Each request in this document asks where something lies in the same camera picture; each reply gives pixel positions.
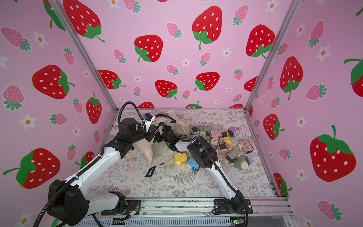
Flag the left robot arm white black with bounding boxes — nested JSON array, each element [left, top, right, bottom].
[[34, 125, 157, 227]]

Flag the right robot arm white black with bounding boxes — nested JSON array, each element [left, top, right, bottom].
[[150, 122, 249, 216]]

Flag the cream canvas tote bag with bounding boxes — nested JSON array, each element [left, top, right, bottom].
[[135, 110, 191, 168]]

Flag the pink pencil sharpener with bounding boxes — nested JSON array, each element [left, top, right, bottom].
[[217, 142, 229, 155], [210, 130, 221, 144], [237, 140, 254, 155]]

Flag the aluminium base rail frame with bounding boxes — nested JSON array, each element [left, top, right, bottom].
[[53, 197, 298, 227]]

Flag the grey green pencil sharpener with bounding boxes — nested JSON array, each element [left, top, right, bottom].
[[199, 126, 211, 140]]

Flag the bright blue pencil sharpener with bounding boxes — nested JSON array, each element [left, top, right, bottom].
[[185, 158, 200, 173]]

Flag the purple pencil sharpener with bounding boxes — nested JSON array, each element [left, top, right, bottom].
[[227, 127, 240, 138]]

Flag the yellow pencil sharpener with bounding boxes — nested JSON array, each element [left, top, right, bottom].
[[221, 131, 235, 147], [174, 153, 188, 167]]

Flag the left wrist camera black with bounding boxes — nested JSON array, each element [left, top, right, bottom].
[[117, 113, 156, 137]]

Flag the mint green pencil sharpener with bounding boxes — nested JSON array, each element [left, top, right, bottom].
[[190, 126, 200, 136]]

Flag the grey green blue sharpener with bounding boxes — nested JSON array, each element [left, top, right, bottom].
[[233, 155, 251, 170]]

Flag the pale green pencil sharpener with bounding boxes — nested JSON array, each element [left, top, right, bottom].
[[226, 148, 241, 163]]

